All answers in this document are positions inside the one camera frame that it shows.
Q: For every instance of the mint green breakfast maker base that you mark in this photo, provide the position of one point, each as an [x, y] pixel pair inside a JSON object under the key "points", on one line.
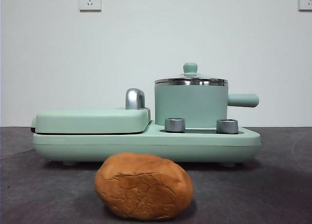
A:
{"points": [[146, 146]]}

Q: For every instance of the mint green grill lid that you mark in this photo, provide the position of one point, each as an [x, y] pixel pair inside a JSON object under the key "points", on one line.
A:
{"points": [[85, 120]]}

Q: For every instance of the silver control dial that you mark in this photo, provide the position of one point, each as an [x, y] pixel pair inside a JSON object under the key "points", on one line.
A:
{"points": [[175, 125], [227, 126]]}

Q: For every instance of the glass pot lid green knob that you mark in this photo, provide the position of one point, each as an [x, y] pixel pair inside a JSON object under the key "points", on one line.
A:
{"points": [[190, 68]]}

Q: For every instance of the white wall socket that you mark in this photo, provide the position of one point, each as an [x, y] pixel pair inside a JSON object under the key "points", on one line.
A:
{"points": [[306, 1], [89, 1]]}

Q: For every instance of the brown potato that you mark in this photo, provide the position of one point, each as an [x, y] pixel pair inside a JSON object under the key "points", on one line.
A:
{"points": [[143, 185]]}

